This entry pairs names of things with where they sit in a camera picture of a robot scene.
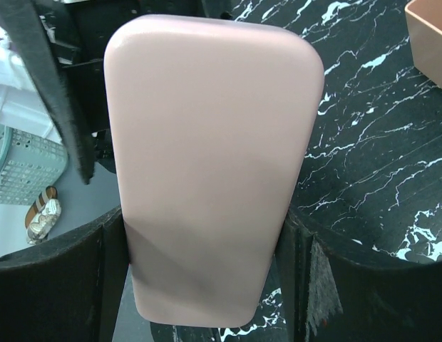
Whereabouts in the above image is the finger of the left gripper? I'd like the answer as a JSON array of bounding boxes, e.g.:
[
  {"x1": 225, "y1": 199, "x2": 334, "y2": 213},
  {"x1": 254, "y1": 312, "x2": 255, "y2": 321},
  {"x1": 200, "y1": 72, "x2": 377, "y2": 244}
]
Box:
[{"x1": 0, "y1": 1, "x2": 96, "y2": 184}]

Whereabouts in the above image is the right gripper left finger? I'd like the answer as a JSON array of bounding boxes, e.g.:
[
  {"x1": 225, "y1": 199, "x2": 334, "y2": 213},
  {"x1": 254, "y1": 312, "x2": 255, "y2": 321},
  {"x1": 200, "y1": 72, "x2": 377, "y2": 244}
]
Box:
[{"x1": 0, "y1": 207, "x2": 129, "y2": 341}]

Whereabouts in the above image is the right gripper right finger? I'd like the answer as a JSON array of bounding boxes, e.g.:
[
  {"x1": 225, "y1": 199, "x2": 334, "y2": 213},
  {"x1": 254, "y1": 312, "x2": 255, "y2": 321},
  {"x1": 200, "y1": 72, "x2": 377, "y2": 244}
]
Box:
[{"x1": 276, "y1": 209, "x2": 442, "y2": 341}]

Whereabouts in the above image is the pink glasses case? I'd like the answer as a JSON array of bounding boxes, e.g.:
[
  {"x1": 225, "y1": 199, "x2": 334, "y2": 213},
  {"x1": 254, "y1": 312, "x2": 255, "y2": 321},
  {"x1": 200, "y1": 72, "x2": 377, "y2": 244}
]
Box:
[{"x1": 103, "y1": 14, "x2": 324, "y2": 328}]

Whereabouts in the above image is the grey perforated basket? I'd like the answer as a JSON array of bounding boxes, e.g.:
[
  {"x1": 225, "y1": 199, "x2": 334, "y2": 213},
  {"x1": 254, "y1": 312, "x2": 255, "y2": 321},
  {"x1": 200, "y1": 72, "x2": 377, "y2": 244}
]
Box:
[{"x1": 0, "y1": 124, "x2": 68, "y2": 205}]

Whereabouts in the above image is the orange desk organizer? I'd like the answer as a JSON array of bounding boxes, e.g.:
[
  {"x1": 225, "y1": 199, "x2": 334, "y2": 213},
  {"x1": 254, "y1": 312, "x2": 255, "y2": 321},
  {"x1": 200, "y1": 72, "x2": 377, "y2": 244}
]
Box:
[{"x1": 405, "y1": 0, "x2": 442, "y2": 89}]

